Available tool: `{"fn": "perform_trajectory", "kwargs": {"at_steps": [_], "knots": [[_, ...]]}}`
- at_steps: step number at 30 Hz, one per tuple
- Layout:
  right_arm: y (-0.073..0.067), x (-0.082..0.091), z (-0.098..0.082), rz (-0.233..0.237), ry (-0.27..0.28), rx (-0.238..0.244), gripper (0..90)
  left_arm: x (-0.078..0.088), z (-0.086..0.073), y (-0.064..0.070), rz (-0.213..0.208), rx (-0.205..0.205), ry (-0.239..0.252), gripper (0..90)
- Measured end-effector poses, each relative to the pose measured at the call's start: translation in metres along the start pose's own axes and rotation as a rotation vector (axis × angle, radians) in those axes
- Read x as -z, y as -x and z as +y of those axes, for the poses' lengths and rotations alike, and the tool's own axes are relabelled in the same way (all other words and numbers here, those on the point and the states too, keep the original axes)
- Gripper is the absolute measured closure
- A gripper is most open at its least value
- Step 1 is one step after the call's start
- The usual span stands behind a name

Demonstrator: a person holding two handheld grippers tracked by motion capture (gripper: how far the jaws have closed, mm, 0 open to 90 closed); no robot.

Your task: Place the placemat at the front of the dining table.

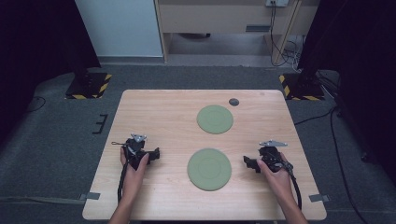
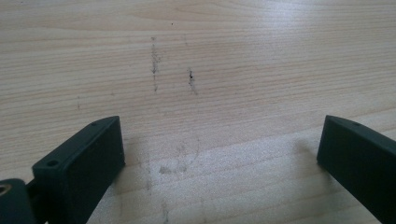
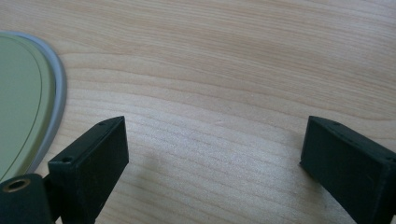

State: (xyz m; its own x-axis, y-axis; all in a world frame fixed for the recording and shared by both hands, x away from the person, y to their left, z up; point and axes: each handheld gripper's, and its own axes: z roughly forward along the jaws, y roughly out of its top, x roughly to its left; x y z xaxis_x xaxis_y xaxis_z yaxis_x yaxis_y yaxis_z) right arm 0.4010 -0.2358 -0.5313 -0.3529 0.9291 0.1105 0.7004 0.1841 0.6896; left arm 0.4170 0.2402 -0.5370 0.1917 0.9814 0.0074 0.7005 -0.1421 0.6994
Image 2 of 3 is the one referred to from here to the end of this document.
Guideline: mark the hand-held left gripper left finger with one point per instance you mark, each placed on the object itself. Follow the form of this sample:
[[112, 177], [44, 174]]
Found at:
[[81, 168]]

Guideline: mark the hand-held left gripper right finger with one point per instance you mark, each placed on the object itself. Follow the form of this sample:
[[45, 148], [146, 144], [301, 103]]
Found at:
[[361, 155]]

